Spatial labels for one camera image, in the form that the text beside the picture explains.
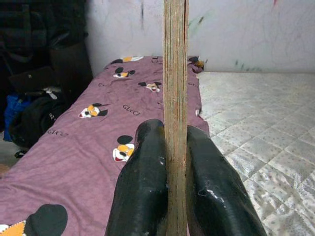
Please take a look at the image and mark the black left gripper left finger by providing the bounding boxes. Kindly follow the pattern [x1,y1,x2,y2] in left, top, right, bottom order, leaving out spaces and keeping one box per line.
[104,119,170,236]

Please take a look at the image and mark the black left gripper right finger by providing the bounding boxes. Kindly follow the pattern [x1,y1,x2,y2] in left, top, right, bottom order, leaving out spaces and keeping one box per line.
[186,125,268,236]

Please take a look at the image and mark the colourful children's board book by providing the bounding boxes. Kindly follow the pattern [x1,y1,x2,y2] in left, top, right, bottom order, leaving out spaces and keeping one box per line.
[162,0,190,236]

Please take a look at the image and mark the pink cartoon mouse blanket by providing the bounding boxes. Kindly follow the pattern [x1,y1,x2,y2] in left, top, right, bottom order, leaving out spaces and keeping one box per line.
[0,55,210,236]

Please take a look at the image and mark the quilted beige mattress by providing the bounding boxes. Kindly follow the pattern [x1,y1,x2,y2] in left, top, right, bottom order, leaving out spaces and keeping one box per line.
[196,71,315,236]

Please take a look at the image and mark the black backpack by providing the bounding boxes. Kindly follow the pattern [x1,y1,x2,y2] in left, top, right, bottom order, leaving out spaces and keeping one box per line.
[8,95,74,148]

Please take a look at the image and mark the black storage cabinet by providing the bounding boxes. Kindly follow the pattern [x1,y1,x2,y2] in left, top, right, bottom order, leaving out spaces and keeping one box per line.
[48,39,95,104]

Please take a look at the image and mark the blue bag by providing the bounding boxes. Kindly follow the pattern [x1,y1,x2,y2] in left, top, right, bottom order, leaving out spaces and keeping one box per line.
[3,94,30,142]

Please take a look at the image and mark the dark hanging clothes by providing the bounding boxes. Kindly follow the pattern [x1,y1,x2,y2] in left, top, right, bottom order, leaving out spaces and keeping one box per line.
[0,0,89,64]

